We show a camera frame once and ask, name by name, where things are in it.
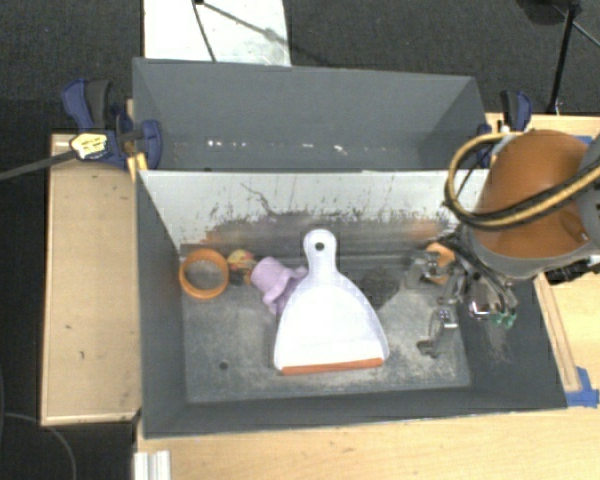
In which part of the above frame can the pale wood board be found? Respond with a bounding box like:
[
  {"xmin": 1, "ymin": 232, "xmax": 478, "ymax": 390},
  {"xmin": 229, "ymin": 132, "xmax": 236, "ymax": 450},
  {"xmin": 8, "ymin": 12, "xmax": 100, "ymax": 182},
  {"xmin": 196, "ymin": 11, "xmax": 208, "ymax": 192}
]
[{"xmin": 40, "ymin": 132, "xmax": 144, "ymax": 427}]

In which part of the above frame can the black cylinder on white bracket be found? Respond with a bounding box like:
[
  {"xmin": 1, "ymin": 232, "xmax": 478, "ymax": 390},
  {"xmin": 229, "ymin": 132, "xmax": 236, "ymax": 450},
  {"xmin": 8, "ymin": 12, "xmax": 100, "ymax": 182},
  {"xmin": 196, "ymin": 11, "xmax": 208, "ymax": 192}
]
[{"xmin": 547, "ymin": 255, "xmax": 600, "ymax": 285}]

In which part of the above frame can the yellow and red toy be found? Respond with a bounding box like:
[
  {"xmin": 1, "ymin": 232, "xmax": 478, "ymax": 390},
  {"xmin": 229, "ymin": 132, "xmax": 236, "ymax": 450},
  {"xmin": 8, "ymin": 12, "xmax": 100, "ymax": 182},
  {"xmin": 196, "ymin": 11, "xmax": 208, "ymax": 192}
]
[{"xmin": 227, "ymin": 248, "xmax": 259, "ymax": 286}]

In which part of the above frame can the grey metal bin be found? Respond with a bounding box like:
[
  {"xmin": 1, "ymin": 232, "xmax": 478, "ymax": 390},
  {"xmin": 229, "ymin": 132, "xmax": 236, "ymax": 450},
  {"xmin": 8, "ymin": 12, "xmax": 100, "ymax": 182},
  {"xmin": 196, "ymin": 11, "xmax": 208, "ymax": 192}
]
[{"xmin": 131, "ymin": 57, "xmax": 569, "ymax": 439}]

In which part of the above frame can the white dustpan with orange edge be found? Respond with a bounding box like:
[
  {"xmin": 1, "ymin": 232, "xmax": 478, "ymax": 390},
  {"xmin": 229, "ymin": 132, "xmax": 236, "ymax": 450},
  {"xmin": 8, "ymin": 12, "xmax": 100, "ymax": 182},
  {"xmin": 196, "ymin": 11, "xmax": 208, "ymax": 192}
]
[{"xmin": 272, "ymin": 228, "xmax": 391, "ymax": 376}]

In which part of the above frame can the purple toy cup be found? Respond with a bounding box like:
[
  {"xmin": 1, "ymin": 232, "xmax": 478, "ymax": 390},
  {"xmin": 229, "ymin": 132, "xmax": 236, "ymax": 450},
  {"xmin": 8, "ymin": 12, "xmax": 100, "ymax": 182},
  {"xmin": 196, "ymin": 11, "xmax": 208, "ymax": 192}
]
[{"xmin": 250, "ymin": 255, "xmax": 309, "ymax": 316}]

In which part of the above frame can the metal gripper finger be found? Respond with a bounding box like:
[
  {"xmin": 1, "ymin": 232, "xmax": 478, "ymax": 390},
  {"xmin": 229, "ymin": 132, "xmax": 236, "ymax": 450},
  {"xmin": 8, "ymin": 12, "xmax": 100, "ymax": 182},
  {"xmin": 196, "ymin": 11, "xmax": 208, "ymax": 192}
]
[
  {"xmin": 403, "ymin": 252, "xmax": 451, "ymax": 290},
  {"xmin": 416, "ymin": 307, "xmax": 460, "ymax": 359}
]

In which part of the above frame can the orange ring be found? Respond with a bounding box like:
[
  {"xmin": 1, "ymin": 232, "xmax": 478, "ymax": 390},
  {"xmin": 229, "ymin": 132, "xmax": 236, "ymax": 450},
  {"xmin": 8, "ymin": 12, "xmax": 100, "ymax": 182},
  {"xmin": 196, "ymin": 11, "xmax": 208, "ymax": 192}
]
[{"xmin": 178, "ymin": 248, "xmax": 230, "ymax": 301}]

